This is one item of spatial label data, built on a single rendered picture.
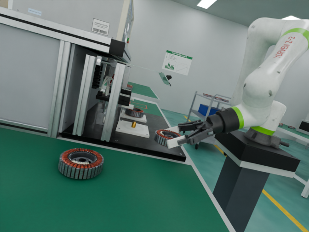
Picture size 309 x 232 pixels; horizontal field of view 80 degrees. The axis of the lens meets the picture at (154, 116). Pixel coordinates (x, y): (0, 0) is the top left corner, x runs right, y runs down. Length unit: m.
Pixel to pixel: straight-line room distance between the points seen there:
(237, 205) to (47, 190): 1.07
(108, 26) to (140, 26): 5.53
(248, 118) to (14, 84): 0.81
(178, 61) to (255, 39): 5.31
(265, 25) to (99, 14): 0.75
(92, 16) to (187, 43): 5.73
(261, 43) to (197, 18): 5.62
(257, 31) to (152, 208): 0.91
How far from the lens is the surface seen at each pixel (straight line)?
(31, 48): 0.71
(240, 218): 1.37
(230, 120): 0.73
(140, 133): 0.81
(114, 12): 0.79
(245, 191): 1.27
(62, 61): 0.67
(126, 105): 0.82
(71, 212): 0.43
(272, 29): 1.07
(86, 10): 0.81
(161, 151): 0.72
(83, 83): 0.66
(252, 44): 1.10
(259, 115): 0.76
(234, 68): 7.01
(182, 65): 6.35
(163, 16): 6.43
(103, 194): 0.48
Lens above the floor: 1.04
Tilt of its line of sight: 12 degrees down
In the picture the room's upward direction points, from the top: 15 degrees clockwise
